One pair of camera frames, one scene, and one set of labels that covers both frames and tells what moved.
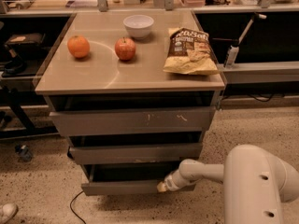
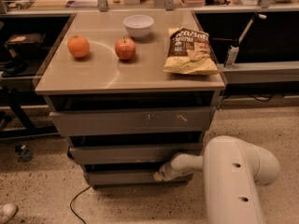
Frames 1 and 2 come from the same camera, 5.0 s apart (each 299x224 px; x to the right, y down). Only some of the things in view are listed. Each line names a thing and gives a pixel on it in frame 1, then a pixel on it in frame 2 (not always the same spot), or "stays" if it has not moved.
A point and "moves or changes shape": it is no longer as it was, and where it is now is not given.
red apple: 124,49 stays
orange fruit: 78,47 stays
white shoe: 8,212 stays
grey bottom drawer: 128,178 moves or changes shape
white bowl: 138,25 stays
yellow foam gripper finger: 161,187 -> 157,176
